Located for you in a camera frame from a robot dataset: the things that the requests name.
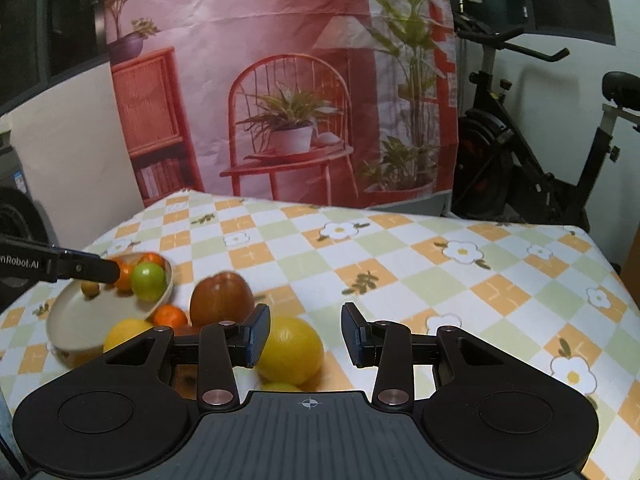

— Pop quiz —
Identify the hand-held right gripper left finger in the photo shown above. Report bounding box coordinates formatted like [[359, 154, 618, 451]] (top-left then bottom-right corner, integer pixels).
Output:
[[102, 305, 273, 411]]

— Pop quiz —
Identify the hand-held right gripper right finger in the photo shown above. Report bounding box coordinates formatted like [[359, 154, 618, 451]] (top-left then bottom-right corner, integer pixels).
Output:
[[341, 302, 508, 411]]

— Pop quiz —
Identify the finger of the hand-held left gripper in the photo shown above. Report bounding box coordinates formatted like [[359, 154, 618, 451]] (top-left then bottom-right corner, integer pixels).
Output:
[[55, 247, 122, 285]]

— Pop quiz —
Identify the yellow lemon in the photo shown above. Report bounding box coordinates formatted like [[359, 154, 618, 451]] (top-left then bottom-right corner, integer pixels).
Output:
[[256, 316, 325, 387], [103, 319, 153, 353]]

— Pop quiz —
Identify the beige round plate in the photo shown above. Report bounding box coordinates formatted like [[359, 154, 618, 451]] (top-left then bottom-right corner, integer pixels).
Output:
[[46, 252, 174, 356]]

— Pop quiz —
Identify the grey washing machine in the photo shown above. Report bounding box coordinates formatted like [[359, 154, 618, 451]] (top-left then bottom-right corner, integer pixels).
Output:
[[0, 130, 51, 311]]

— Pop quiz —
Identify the checked floral tablecloth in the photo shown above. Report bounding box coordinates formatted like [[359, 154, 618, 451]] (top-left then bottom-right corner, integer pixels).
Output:
[[0, 187, 640, 461]]

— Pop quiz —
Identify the black exercise bike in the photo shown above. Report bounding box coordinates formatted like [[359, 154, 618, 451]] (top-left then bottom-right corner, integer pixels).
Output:
[[450, 10, 640, 233]]

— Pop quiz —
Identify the pink printed backdrop cloth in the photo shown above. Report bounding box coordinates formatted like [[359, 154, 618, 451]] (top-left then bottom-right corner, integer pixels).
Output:
[[102, 0, 461, 211]]

